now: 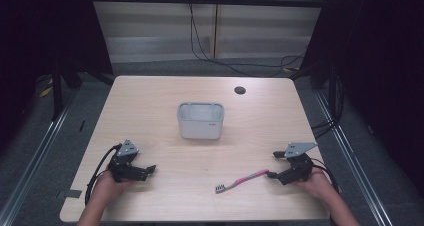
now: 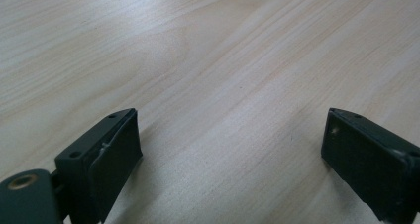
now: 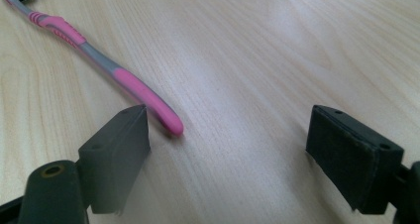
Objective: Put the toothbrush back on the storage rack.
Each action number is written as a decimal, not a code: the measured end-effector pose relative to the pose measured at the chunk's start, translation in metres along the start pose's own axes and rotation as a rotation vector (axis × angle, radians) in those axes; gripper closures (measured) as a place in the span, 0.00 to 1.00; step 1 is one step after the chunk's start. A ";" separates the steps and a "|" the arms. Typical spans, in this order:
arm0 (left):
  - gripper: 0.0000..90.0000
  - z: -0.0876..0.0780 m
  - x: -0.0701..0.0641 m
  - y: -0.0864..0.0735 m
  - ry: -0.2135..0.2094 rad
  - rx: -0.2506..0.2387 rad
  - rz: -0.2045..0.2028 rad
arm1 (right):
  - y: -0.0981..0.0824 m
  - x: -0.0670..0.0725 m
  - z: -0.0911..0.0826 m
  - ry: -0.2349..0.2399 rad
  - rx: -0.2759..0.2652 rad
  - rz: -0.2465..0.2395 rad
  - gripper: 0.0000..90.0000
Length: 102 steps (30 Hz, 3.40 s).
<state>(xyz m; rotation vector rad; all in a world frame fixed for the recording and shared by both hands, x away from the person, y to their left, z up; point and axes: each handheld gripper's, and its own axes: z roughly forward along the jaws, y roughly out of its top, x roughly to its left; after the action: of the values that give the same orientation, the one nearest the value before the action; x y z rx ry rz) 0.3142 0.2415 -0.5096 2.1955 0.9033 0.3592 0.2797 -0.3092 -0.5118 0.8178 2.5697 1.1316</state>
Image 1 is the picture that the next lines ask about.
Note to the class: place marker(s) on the yellow floor marker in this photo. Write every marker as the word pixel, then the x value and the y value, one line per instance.
pixel 45 92

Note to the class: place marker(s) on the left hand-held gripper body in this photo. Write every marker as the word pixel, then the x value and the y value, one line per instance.
pixel 124 162

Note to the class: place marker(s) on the small black floor strip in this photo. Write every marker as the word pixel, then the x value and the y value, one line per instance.
pixel 82 126

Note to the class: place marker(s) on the person's left hand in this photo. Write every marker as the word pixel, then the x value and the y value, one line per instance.
pixel 110 187

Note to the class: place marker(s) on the black metal stand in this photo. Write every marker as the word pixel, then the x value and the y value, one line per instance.
pixel 57 92

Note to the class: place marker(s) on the grey tape strip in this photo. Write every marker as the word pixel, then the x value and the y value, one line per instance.
pixel 70 194

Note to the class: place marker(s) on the black horizontal frame bar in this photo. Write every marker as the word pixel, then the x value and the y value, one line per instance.
pixel 206 0

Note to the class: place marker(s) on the black curtain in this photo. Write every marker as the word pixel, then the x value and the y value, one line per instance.
pixel 40 39
pixel 376 59

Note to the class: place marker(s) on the round black table grommet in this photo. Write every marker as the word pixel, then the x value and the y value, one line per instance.
pixel 240 90

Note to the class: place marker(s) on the grey plastic holder box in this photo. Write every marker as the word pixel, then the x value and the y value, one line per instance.
pixel 200 122

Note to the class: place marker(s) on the person's right hand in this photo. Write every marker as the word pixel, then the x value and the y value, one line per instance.
pixel 316 186

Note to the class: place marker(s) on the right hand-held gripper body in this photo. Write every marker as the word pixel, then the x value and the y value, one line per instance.
pixel 298 167

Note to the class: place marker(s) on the pink and grey toothbrush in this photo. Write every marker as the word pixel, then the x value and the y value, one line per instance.
pixel 240 181

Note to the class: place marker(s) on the metal floor rail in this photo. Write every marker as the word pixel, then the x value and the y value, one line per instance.
pixel 353 166
pixel 33 159

